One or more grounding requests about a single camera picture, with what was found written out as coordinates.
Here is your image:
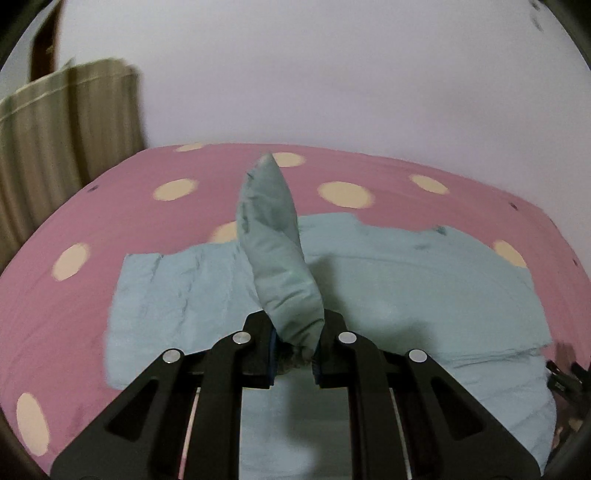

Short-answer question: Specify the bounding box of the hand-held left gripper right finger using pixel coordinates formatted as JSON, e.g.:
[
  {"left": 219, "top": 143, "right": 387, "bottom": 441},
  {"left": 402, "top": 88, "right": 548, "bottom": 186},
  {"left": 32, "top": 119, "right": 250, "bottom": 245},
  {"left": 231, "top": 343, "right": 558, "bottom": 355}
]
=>
[{"left": 311, "top": 310, "right": 543, "bottom": 480}]

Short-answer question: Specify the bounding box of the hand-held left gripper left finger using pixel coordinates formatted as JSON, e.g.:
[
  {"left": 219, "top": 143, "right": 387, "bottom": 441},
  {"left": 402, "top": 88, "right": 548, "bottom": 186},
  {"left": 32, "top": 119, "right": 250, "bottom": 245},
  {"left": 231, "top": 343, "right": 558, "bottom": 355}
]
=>
[{"left": 50, "top": 311, "right": 278, "bottom": 480}]

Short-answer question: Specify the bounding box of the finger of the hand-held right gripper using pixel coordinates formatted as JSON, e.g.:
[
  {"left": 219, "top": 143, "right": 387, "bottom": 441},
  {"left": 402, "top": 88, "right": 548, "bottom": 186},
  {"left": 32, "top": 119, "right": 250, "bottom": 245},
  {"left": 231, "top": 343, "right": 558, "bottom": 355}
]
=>
[{"left": 546, "top": 359, "right": 589, "bottom": 400}]

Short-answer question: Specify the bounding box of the light blue puffer jacket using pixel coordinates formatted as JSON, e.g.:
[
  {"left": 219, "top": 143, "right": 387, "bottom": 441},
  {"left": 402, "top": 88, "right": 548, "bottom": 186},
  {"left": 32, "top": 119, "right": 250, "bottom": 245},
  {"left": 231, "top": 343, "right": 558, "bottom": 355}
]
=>
[{"left": 105, "top": 153, "right": 557, "bottom": 480}]

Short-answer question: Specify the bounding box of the pink polka-dot bed sheet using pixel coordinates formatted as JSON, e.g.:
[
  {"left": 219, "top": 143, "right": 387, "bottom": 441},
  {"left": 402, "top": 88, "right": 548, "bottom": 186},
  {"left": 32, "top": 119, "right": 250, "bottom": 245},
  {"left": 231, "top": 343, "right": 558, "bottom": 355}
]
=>
[{"left": 0, "top": 142, "right": 591, "bottom": 476}]

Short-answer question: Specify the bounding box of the striped beige cloth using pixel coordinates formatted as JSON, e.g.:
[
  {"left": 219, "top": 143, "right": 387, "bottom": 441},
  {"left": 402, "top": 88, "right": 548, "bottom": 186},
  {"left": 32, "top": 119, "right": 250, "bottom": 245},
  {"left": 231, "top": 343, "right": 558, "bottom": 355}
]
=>
[{"left": 0, "top": 58, "right": 147, "bottom": 273}]

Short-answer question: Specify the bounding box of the dark brown wooden door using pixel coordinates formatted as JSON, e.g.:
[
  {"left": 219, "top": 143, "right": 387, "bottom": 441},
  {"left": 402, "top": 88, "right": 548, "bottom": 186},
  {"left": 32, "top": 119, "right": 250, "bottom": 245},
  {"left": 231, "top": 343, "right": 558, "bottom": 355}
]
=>
[{"left": 28, "top": 0, "right": 64, "bottom": 85}]

